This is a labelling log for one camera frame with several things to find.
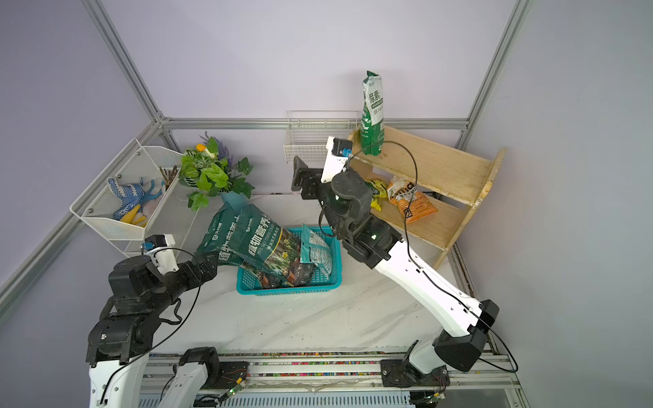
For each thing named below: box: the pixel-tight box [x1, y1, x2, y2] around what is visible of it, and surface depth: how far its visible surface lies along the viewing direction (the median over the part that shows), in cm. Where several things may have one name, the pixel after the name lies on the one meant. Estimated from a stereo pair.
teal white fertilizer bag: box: [300, 224, 333, 280], surface depth 89 cm
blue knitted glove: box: [107, 176, 145, 221], surface depth 73 cm
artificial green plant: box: [178, 130, 256, 212], surface depth 85 cm
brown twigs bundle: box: [158, 164, 179, 192], surface depth 85 cm
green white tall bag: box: [360, 70, 385, 157], surface depth 66 cm
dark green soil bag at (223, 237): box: [196, 202, 245, 267], surface depth 79 cm
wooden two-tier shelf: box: [347, 125, 507, 269], surface depth 71 cm
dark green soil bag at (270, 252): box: [228, 204, 301, 289], surface depth 84 cm
